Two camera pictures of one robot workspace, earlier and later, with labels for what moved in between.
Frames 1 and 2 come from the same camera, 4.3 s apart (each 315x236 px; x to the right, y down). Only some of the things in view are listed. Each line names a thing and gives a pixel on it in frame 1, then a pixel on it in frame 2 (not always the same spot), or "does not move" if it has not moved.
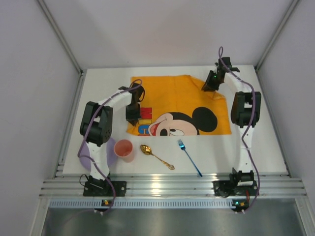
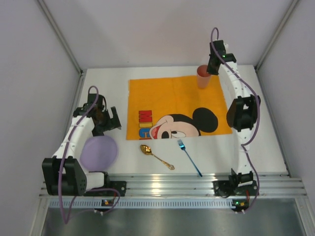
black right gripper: x=209 y=83 -> x=212 y=68
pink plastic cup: x=123 y=148 -> x=204 y=78
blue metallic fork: x=182 y=146 does not move
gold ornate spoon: x=147 y=150 does not move
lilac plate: x=111 y=157 does not move
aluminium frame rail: x=269 y=185 does not move
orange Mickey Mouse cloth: x=176 y=105 does not move
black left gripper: x=133 y=113 -> x=111 y=120
